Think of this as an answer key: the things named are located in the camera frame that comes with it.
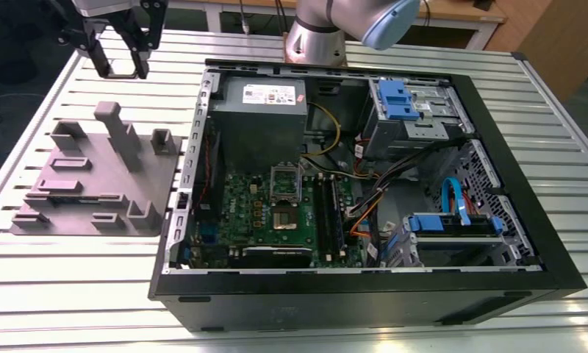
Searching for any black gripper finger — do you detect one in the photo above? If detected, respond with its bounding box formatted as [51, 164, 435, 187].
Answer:
[111, 0, 168, 80]
[58, 17, 114, 79]

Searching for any metal socket cover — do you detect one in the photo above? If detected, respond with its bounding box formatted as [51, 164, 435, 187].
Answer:
[270, 165, 305, 205]

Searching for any CPU socket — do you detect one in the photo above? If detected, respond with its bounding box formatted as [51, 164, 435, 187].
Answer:
[273, 204, 301, 231]

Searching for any grey power supply unit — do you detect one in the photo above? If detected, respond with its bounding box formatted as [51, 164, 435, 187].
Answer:
[210, 76, 310, 174]

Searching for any grey parts rack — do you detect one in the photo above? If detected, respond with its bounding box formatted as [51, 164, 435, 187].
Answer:
[8, 101, 186, 237]

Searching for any green RAM stick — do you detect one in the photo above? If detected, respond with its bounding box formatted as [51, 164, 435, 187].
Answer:
[47, 197, 103, 205]

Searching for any green motherboard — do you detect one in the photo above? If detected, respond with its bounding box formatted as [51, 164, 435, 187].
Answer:
[183, 171, 369, 269]

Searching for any blue drive carrier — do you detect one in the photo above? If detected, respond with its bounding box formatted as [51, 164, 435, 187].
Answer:
[378, 79, 422, 121]

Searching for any silver drive cage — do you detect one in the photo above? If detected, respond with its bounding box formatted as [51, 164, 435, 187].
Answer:
[362, 75, 475, 159]

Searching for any black RAM stick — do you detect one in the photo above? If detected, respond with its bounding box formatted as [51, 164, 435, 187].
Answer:
[326, 174, 349, 255]

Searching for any black graphics card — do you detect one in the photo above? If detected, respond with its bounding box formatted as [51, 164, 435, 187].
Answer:
[229, 245, 313, 268]

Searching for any hard disk in blue carrier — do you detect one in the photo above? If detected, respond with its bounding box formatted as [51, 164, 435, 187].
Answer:
[405, 213, 505, 238]

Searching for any wooden cabinet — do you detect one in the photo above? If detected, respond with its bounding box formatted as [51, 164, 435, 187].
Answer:
[485, 0, 588, 102]

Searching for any black PC case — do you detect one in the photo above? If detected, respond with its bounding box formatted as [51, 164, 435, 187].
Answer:
[148, 57, 588, 332]

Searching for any silver disk bay cage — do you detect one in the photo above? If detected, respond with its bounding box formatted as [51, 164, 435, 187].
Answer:
[382, 213, 541, 269]

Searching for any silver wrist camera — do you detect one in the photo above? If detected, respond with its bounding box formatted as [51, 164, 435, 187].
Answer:
[72, 0, 135, 18]

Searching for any grey-tipped hanging cable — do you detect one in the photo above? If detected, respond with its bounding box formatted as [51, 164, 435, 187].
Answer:
[238, 0, 254, 35]

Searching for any yellow wire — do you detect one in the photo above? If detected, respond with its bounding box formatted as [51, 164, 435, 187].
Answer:
[302, 101, 343, 159]

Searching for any black cable bundle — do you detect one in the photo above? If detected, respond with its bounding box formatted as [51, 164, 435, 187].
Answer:
[346, 139, 465, 218]

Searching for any wooden desk white frame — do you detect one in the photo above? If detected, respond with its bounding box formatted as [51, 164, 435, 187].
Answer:
[203, 0, 510, 51]

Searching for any orange wire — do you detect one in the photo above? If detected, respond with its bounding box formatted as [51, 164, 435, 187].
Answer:
[349, 198, 389, 243]

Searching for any blue flat cable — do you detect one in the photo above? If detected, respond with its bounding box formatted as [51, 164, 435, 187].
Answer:
[379, 220, 406, 268]

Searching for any light blue SATA cable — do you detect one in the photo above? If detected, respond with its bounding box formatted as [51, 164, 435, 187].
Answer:
[442, 176, 473, 226]

